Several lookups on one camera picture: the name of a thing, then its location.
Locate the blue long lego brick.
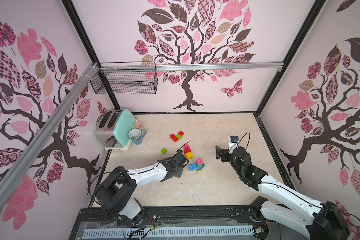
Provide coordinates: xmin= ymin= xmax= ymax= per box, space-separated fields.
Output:
xmin=188 ymin=164 xmax=203 ymax=172

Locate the pink lego brick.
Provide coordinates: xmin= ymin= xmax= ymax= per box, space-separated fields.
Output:
xmin=197 ymin=158 xmax=204 ymax=165

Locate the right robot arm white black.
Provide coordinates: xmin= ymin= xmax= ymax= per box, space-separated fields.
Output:
xmin=216 ymin=145 xmax=352 ymax=240

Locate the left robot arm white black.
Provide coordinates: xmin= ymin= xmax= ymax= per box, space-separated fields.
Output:
xmin=92 ymin=149 xmax=189 ymax=225

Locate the lime green loose lego brick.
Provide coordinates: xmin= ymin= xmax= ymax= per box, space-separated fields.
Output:
xmin=161 ymin=148 xmax=168 ymax=155

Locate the yellow lego brick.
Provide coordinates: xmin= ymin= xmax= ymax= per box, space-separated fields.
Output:
xmin=186 ymin=152 xmax=194 ymax=160

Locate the red long lego brick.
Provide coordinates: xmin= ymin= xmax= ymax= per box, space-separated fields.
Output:
xmin=170 ymin=134 xmax=179 ymax=143

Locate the blue floral mug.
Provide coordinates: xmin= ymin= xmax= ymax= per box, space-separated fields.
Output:
xmin=128 ymin=129 xmax=147 ymax=145

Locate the pink patterned small jar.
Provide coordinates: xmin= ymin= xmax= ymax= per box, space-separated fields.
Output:
xmin=135 ymin=121 xmax=143 ymax=130

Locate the mint green toaster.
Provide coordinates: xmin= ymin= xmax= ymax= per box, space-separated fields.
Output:
xmin=95 ymin=109 xmax=137 ymax=151

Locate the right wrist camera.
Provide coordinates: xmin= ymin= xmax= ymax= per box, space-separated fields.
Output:
xmin=230 ymin=136 xmax=239 ymax=144

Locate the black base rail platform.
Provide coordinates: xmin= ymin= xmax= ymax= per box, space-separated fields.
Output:
xmin=68 ymin=203 xmax=329 ymax=240

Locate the white slotted cable duct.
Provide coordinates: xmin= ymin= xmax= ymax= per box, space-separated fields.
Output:
xmin=81 ymin=226 xmax=255 ymax=240

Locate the aluminium frame rail back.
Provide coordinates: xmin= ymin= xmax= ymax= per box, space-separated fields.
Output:
xmin=100 ymin=62 xmax=284 ymax=72

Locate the aluminium frame rail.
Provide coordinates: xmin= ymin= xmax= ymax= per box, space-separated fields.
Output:
xmin=0 ymin=63 xmax=99 ymax=210
xmin=100 ymin=62 xmax=284 ymax=72

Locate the black wire basket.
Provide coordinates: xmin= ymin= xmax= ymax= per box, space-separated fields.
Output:
xmin=91 ymin=61 xmax=159 ymax=94

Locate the aluminium frame rail left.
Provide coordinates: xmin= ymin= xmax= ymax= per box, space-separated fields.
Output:
xmin=0 ymin=63 xmax=99 ymax=210

